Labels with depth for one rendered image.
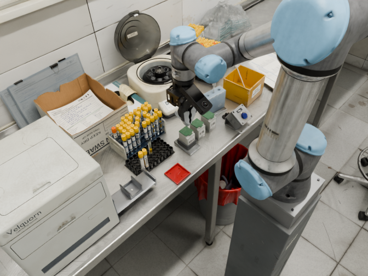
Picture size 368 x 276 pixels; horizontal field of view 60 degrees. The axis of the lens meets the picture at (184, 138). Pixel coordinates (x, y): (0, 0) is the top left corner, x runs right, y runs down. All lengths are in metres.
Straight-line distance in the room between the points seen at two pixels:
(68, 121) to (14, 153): 0.44
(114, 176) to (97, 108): 0.32
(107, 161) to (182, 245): 0.91
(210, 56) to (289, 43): 0.34
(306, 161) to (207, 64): 0.36
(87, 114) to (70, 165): 0.52
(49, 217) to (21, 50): 0.70
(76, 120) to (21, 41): 0.34
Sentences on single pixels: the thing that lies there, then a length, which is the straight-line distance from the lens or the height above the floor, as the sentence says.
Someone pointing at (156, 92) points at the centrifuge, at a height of 0.98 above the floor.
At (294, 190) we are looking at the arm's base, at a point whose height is 1.00.
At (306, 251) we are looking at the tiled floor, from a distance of 2.07.
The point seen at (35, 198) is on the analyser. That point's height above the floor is 1.17.
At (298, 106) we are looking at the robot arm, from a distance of 0.66.
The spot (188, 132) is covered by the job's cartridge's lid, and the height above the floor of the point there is 0.96.
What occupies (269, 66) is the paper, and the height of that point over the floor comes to 0.89.
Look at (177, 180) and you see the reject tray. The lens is 1.14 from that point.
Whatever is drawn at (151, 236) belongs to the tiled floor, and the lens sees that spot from 2.02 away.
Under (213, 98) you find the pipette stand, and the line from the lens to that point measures 1.31.
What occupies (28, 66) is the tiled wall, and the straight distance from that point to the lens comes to 1.37.
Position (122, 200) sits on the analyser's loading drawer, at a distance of 1.07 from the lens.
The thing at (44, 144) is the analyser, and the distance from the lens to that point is 0.93.
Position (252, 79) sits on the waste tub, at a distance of 1.49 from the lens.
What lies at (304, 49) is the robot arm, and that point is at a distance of 0.56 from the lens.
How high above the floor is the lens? 1.80
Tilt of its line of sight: 47 degrees down
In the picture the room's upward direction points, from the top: 2 degrees counter-clockwise
